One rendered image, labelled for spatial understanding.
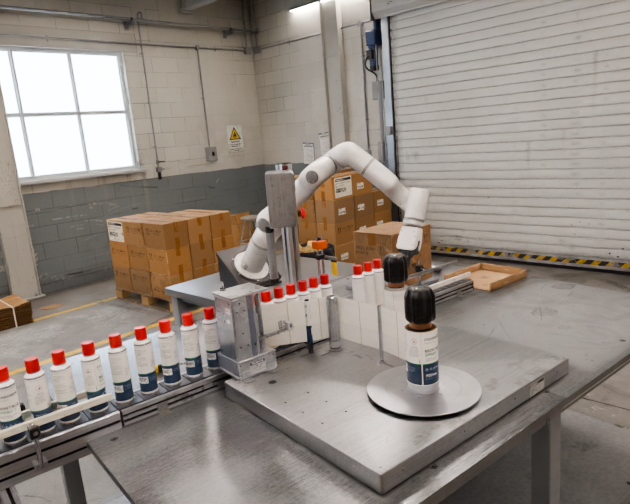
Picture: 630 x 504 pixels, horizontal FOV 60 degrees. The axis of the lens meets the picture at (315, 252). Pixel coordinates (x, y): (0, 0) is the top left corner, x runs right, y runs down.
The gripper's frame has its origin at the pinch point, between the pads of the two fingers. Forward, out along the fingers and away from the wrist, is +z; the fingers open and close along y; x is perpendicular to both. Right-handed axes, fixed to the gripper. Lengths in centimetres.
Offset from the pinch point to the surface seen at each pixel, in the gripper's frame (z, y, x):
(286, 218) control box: -6, -1, -64
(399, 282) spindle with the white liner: 8.2, 30.9, -36.6
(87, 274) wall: 80, -561, 49
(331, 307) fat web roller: 20, 20, -55
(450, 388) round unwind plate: 33, 66, -48
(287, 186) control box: -17, 0, -67
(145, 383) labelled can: 51, 2, -105
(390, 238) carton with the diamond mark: -9.9, -18.5, 7.8
